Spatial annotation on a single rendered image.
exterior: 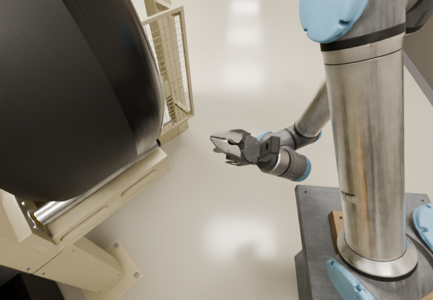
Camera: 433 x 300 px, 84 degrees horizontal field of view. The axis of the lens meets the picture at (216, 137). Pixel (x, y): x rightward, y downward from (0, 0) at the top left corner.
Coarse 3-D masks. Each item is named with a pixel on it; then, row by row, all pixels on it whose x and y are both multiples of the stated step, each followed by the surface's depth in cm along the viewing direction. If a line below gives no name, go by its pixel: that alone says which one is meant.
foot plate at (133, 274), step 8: (112, 248) 135; (120, 248) 135; (120, 256) 133; (128, 256) 133; (120, 264) 130; (128, 264) 130; (136, 264) 130; (128, 272) 128; (136, 272) 128; (128, 280) 126; (136, 280) 126; (112, 288) 123; (120, 288) 123; (128, 288) 123; (88, 296) 121; (96, 296) 121; (104, 296) 121; (112, 296) 121; (120, 296) 121
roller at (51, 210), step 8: (160, 144) 71; (144, 152) 67; (136, 160) 66; (128, 168) 66; (112, 176) 63; (104, 184) 63; (88, 192) 60; (72, 200) 58; (80, 200) 60; (40, 208) 56; (48, 208) 56; (56, 208) 56; (64, 208) 57; (32, 216) 55; (40, 216) 55; (48, 216) 56; (56, 216) 57; (40, 224) 55
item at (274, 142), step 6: (270, 138) 59; (276, 138) 58; (264, 144) 63; (270, 144) 58; (276, 144) 58; (264, 150) 62; (270, 150) 57; (276, 150) 57; (264, 156) 62; (270, 156) 61
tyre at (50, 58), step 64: (0, 0) 25; (64, 0) 28; (128, 0) 35; (0, 64) 26; (64, 64) 29; (128, 64) 34; (0, 128) 27; (64, 128) 32; (128, 128) 40; (64, 192) 40
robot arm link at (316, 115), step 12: (432, 0) 36; (420, 12) 38; (432, 12) 40; (408, 24) 41; (420, 24) 42; (324, 84) 63; (312, 96) 71; (324, 96) 64; (312, 108) 71; (324, 108) 67; (300, 120) 80; (312, 120) 74; (324, 120) 72; (288, 132) 85; (300, 132) 82; (312, 132) 79; (300, 144) 85
